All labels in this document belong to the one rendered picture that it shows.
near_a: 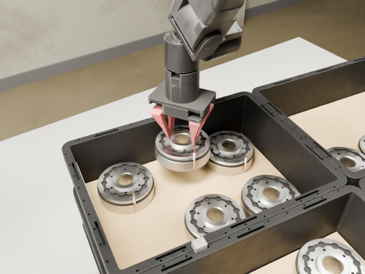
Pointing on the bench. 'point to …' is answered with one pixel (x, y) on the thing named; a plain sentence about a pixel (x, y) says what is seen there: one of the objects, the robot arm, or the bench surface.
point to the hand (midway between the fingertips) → (182, 137)
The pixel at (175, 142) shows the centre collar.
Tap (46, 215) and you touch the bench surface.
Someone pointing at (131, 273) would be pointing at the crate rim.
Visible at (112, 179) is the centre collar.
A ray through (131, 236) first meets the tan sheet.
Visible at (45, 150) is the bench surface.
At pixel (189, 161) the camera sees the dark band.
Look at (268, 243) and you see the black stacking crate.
